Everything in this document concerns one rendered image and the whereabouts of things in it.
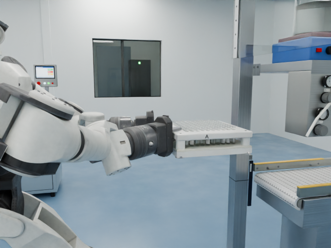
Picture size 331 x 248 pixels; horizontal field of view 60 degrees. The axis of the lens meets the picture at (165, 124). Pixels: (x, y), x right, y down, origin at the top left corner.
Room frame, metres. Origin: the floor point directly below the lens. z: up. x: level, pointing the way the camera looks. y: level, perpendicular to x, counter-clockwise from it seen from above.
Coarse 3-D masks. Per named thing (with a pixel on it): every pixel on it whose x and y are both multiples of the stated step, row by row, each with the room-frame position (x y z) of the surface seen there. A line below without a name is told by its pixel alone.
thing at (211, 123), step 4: (184, 124) 0.94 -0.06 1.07; (188, 124) 0.94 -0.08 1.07; (192, 124) 0.96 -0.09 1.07; (196, 124) 0.93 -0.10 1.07; (200, 124) 0.94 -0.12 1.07; (204, 124) 0.95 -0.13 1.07; (208, 124) 0.94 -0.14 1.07; (212, 124) 0.94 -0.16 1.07; (216, 124) 0.94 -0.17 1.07; (220, 124) 0.95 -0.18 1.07; (224, 124) 0.94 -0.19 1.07; (200, 128) 0.89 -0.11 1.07; (216, 128) 0.90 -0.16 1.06; (220, 140) 0.91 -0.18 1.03
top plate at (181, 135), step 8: (240, 128) 0.92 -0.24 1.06; (176, 136) 0.82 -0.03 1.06; (184, 136) 0.82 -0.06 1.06; (192, 136) 0.82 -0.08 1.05; (200, 136) 0.83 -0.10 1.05; (208, 136) 0.84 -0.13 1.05; (216, 136) 0.84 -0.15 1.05; (224, 136) 0.85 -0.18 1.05; (232, 136) 0.85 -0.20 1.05; (240, 136) 0.86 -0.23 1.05; (248, 136) 0.87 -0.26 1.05
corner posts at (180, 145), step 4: (244, 140) 0.87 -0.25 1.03; (248, 140) 0.87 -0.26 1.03; (176, 144) 0.82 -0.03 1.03; (180, 144) 0.82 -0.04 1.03; (184, 144) 0.82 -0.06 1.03; (244, 144) 0.87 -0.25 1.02; (248, 144) 0.87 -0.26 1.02; (176, 148) 0.82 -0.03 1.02; (180, 148) 0.82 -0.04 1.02; (184, 148) 0.82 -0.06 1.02
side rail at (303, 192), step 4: (300, 188) 0.88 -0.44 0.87; (304, 188) 0.89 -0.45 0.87; (308, 188) 0.89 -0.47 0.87; (312, 188) 0.89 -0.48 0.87; (316, 188) 0.90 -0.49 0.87; (320, 188) 0.90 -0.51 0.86; (324, 188) 0.90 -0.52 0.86; (328, 188) 0.91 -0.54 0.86; (300, 192) 0.88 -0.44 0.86; (304, 192) 0.89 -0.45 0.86; (308, 192) 0.89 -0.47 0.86; (312, 192) 0.89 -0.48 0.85; (316, 192) 0.90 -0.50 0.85; (320, 192) 0.90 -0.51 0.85; (324, 192) 0.90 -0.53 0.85; (328, 192) 0.91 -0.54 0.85; (300, 196) 0.88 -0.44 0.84; (304, 196) 0.89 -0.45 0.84; (308, 196) 0.89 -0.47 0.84
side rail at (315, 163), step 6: (282, 162) 1.18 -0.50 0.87; (288, 162) 1.19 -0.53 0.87; (294, 162) 1.19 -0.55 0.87; (300, 162) 1.20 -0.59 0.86; (306, 162) 1.21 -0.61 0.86; (312, 162) 1.21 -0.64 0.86; (318, 162) 1.22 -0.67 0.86; (324, 162) 1.23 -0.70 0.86; (330, 162) 1.24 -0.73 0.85; (258, 168) 1.15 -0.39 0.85; (264, 168) 1.16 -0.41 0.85; (270, 168) 1.17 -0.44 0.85; (276, 168) 1.17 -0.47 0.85; (282, 168) 1.18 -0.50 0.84; (288, 168) 1.19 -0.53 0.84
